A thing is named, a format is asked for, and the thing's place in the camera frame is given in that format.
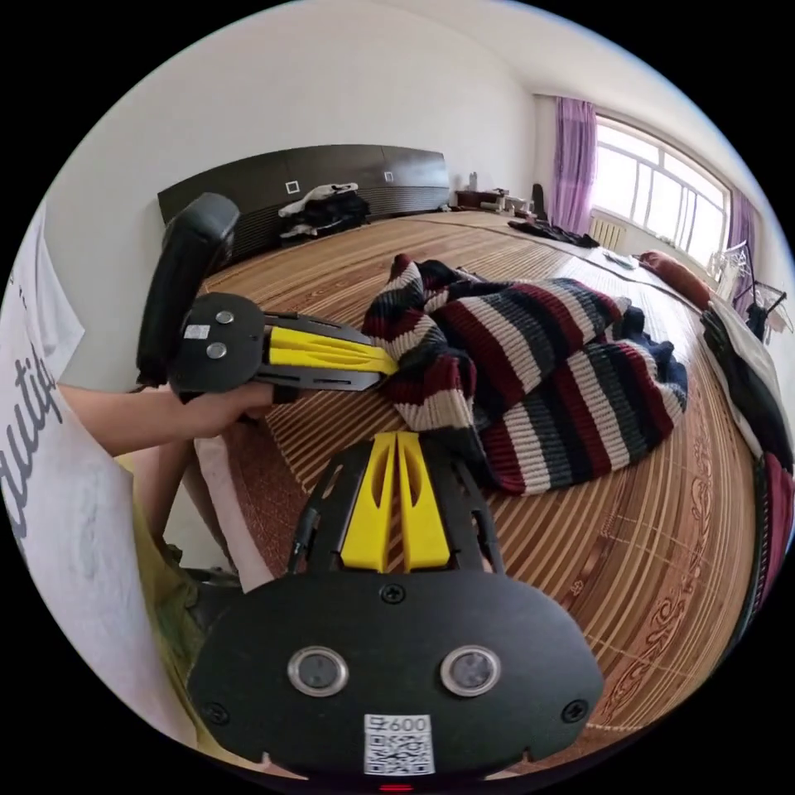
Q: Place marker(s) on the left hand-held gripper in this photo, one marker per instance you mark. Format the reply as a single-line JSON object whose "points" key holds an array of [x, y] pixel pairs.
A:
{"points": [[211, 335]]}

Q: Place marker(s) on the striped cardigan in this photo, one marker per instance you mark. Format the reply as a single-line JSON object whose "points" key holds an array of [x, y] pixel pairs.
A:
{"points": [[534, 385]]}

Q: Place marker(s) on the window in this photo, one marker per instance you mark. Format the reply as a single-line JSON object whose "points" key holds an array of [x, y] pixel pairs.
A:
{"points": [[658, 186]]}

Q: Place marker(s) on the pile of clothes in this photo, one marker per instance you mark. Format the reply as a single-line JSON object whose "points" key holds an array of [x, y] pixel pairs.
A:
{"points": [[323, 208], [751, 385]]}

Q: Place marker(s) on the black garment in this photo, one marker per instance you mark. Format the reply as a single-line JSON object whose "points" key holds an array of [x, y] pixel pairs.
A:
{"points": [[553, 233]]}

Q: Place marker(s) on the person's left forearm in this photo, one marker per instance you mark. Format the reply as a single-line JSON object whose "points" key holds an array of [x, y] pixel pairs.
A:
{"points": [[124, 422]]}

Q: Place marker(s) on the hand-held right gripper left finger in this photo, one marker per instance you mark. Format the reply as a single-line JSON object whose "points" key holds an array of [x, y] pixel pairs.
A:
{"points": [[366, 528]]}

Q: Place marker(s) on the bedside cabinet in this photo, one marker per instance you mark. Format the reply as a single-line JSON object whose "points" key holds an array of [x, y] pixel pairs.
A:
{"points": [[490, 200]]}

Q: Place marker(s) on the red pillow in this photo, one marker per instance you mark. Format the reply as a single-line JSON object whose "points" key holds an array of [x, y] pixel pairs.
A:
{"points": [[677, 276]]}

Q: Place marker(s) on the purple curtain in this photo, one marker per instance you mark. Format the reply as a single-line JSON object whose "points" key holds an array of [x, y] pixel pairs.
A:
{"points": [[742, 242], [574, 168]]}

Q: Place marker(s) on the person's body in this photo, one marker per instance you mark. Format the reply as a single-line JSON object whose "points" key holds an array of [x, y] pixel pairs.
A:
{"points": [[62, 528]]}

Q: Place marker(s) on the white radiator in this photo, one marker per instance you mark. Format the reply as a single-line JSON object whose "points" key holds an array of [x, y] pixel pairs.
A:
{"points": [[607, 231]]}

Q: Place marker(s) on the person's left hand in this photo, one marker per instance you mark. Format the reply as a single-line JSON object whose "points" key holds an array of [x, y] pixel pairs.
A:
{"points": [[220, 413]]}

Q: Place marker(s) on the clothes drying rack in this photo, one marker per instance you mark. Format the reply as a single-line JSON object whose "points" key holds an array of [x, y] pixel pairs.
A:
{"points": [[754, 304]]}

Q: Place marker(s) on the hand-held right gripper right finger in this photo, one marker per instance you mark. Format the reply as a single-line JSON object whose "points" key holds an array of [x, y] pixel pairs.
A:
{"points": [[422, 528]]}

